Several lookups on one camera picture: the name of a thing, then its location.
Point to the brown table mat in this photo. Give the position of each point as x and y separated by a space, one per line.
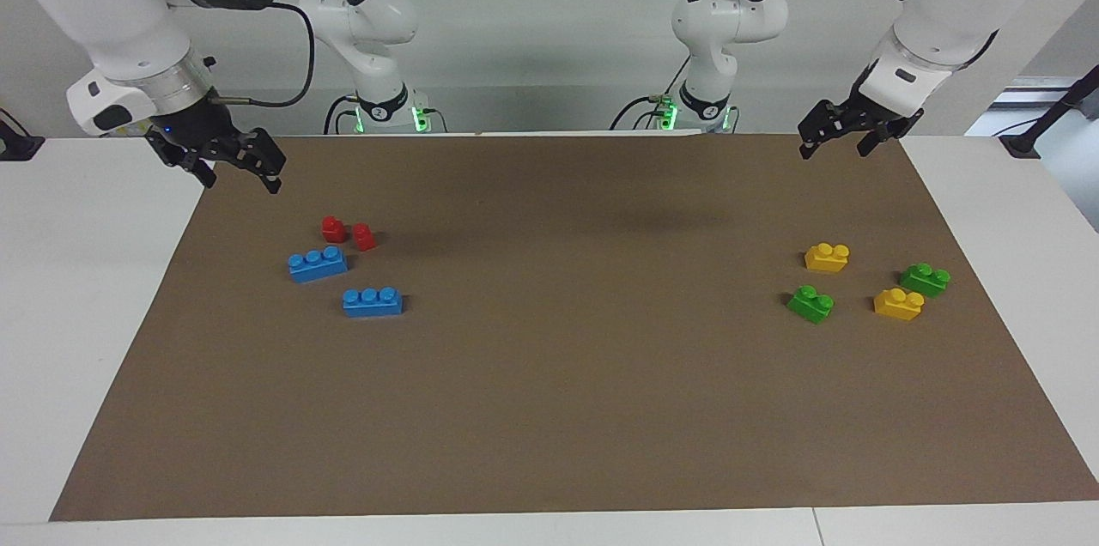
567 391

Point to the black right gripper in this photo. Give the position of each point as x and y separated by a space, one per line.
197 138

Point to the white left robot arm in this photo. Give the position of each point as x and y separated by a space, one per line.
944 5

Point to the black table clamp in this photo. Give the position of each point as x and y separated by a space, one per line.
19 142

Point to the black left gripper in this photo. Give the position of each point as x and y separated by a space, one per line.
876 112

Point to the red one-stud block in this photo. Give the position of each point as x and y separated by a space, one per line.
333 229
364 238

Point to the yellow two-stud block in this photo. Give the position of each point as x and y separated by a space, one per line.
898 306
826 258

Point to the blue three-stud block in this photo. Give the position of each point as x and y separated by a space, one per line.
373 303
318 265

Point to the green two-stud block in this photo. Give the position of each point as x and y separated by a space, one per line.
810 306
925 281

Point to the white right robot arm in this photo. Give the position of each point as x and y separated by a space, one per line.
112 5

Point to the black stand pole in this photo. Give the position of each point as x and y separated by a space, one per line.
1043 117

